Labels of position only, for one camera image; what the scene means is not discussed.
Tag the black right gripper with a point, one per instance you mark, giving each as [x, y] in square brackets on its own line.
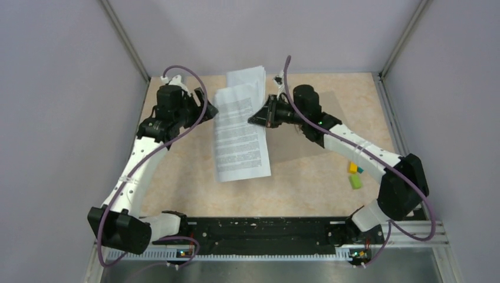
[264, 117]

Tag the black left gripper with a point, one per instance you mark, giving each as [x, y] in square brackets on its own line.
[188, 98]

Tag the printed white paper sheets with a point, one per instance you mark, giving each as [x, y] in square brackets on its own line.
[240, 148]

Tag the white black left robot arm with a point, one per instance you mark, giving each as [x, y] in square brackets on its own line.
[117, 223]

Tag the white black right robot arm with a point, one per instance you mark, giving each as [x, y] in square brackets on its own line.
[401, 178]

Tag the yellow block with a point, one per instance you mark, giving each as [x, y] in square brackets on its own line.
[352, 168]

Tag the green block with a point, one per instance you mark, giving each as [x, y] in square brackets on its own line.
[355, 181]

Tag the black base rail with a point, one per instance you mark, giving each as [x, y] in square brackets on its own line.
[272, 235]

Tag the white slotted cable duct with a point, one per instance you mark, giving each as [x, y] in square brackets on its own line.
[158, 253]

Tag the aluminium frame rail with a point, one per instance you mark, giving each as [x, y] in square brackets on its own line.
[419, 229]

